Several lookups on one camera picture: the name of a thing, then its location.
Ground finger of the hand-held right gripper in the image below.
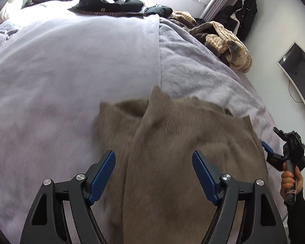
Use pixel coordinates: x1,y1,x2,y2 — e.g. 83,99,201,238
273,126,290,141
261,141,285,170

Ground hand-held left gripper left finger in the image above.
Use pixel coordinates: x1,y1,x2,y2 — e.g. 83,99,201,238
20,150,117,244

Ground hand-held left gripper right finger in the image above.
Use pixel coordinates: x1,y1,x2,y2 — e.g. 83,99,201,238
192,150,288,244

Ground brown knit sweater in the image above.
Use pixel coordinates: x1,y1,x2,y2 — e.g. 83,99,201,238
91,86,270,244

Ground person's right forearm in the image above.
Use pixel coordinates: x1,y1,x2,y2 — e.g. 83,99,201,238
286,194,305,244

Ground person's right hand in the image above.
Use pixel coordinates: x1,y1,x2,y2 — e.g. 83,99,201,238
281,162,303,200

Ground smooth lavender fleece blanket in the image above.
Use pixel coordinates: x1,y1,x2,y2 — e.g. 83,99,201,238
0,0,161,244

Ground textured lavender bedspread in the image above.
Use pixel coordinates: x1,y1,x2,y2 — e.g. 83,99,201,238
0,16,289,220

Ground beige striped fleece garment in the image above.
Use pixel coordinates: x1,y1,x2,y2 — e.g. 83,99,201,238
168,10,253,73

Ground black hanging coat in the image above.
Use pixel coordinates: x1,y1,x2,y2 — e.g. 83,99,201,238
212,0,258,42

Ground small black garment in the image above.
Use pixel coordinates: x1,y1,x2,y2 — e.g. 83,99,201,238
144,4,173,16

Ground black jacket with plaid lining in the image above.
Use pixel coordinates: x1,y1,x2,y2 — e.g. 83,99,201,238
71,0,146,16

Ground round white pillow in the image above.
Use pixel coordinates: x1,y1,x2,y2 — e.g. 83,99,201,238
0,0,24,27

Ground black television cable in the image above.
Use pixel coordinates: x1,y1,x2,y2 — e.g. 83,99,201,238
288,80,305,103

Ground wall television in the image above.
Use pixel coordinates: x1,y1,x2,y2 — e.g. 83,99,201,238
277,41,305,119

